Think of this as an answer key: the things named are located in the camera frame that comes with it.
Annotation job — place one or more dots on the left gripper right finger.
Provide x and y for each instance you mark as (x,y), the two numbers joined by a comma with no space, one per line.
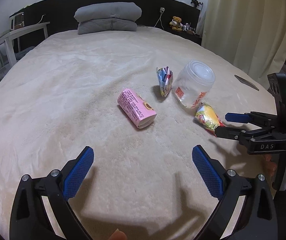
(257,218)

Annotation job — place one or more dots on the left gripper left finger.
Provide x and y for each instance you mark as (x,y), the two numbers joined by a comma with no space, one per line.
(29,219)

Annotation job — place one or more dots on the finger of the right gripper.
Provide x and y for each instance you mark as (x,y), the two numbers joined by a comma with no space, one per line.
(255,118)
(231,133)

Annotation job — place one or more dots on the yellow red snack packet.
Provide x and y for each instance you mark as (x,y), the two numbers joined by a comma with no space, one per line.
(207,118)

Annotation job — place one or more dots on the clear plastic jar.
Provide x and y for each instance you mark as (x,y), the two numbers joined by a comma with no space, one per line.
(193,83)

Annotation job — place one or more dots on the colourful wrapper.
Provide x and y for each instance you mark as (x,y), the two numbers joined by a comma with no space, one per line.
(165,79)

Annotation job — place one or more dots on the dark smartphone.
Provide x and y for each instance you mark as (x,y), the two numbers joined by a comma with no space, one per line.
(246,82)

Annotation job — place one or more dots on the beige plush bed blanket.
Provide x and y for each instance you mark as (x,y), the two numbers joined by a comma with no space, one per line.
(63,96)

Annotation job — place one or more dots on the cream curtain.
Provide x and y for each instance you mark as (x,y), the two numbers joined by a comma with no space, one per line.
(250,34)

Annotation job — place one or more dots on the brown teddy bear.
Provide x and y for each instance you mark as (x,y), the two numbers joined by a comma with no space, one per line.
(176,23)

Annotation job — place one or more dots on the small dark plant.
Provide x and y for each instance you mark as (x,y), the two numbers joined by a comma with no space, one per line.
(196,3)

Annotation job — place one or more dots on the black headboard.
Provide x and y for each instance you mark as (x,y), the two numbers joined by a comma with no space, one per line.
(64,15)

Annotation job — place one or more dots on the upper grey pillow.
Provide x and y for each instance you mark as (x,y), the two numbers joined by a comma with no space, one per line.
(121,10)

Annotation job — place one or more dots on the grey pillow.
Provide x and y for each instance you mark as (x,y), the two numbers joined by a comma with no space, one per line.
(107,24)
(121,10)

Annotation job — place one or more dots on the lower grey pillow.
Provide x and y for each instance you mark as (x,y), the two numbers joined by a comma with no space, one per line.
(107,24)

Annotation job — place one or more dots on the white bedside table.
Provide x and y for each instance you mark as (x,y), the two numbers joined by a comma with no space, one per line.
(12,46)

